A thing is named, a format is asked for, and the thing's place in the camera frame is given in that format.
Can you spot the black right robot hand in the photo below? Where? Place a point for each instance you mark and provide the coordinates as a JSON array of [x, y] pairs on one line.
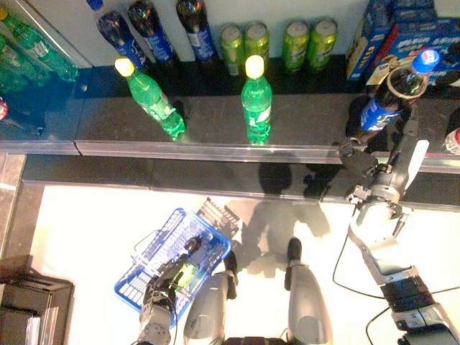
[[377, 190]]

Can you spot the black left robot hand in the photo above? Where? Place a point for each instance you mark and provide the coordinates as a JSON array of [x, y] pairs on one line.
[[165, 284]]

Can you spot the blue plastic shopping basket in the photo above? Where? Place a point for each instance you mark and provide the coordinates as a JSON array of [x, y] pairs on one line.
[[125, 291]]

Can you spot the pepsi bottle with neck tag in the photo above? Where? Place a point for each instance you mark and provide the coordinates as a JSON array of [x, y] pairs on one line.
[[388, 104]]

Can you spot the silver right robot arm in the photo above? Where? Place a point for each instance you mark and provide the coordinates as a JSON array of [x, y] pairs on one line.
[[402, 273]]

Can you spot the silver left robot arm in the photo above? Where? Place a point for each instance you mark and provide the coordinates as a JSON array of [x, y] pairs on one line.
[[156, 327]]

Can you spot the green sprite bottle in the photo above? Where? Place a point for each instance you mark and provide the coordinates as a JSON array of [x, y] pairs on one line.
[[187, 276], [154, 104], [39, 48], [14, 75], [256, 108]]

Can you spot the silver left robot leg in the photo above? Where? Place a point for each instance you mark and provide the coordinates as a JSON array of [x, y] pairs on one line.
[[208, 309]]

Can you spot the silver robot leg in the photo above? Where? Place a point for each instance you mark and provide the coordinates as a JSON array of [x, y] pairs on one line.
[[305, 305], [208, 309]]

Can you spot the clear water bottle red cap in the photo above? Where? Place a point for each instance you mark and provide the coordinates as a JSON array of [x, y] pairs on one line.
[[453, 142]]

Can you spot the dark shelf board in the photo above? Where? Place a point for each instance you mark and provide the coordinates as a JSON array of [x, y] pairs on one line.
[[431, 108], [215, 118], [36, 125]]

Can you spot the dark shelf base plinth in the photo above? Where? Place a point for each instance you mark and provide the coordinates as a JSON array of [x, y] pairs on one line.
[[143, 172]]

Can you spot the black box stack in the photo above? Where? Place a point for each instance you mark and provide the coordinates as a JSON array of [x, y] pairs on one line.
[[32, 305]]

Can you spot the silver right robot leg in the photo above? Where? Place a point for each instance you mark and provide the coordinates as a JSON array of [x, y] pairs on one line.
[[305, 305]]

